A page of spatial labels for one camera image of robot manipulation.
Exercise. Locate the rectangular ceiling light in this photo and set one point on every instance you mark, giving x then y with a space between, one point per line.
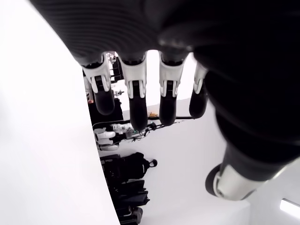
290 205

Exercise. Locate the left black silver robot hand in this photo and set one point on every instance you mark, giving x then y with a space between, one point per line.
211 47

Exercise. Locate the black bag pile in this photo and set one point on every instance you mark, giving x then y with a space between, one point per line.
131 199

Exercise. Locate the white humanoid robot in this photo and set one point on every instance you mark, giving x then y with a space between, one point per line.
106 137

